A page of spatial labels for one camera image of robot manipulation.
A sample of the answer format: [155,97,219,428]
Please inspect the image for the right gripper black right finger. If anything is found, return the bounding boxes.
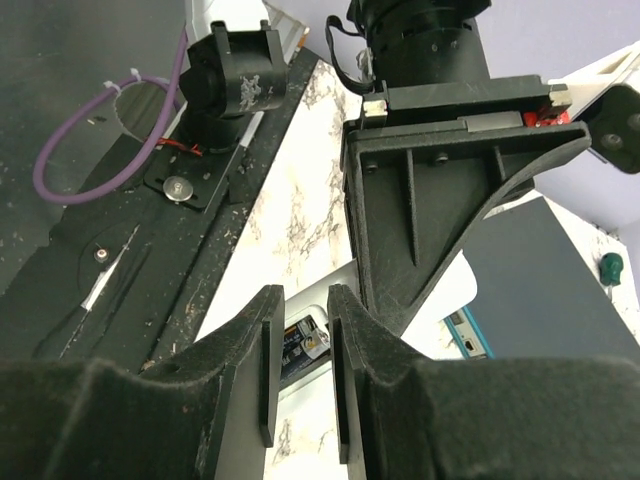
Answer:
[328,285,639,479]

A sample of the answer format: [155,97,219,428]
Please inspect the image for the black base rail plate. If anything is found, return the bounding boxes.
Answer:
[1,49,318,372]

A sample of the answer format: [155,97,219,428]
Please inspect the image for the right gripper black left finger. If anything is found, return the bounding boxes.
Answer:
[1,285,285,479]

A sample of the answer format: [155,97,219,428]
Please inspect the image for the white remote control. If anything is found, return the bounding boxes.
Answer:
[277,249,479,401]

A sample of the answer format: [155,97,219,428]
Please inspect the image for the green handled screwdriver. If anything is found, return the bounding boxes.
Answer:
[598,252,624,287]

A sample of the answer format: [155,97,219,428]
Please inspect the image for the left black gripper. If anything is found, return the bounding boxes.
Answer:
[339,74,594,337]

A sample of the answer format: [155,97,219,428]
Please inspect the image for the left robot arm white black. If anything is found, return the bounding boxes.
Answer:
[339,1,591,334]

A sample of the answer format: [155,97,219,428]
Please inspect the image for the dark network switch blue front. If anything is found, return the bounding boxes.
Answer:
[444,198,639,361]

